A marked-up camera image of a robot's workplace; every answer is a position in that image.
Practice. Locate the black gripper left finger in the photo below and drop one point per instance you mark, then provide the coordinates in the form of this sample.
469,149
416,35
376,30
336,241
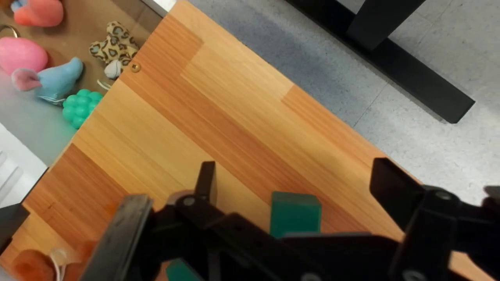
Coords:
205,182

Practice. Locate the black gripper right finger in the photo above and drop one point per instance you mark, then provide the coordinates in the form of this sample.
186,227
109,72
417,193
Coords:
394,191

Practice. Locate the green block front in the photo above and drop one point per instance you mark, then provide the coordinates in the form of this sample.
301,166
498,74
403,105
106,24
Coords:
294,214

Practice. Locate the green block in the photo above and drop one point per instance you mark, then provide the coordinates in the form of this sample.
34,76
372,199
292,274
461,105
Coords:
180,271
294,214

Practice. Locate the green block rear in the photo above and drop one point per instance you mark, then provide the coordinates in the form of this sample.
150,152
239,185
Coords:
180,271

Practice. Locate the white toy sink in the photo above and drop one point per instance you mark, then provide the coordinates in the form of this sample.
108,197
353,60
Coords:
33,132

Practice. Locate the green bumpy toy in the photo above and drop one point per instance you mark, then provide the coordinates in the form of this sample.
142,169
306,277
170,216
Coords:
78,107

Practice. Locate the leopard print toy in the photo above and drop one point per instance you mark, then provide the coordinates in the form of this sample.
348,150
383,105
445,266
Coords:
116,51

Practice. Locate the orange toy figure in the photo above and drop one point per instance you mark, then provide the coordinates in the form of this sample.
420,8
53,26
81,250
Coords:
55,266

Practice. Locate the light blue toy bird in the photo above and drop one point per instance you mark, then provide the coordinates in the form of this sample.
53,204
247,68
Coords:
50,85

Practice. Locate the pink ball toy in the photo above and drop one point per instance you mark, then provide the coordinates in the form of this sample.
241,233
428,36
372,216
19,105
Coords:
20,54

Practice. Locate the salmon pink toy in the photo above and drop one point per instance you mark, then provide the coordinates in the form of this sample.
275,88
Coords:
37,13

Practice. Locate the black camera stand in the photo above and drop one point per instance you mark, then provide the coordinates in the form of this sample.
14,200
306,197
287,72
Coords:
367,33

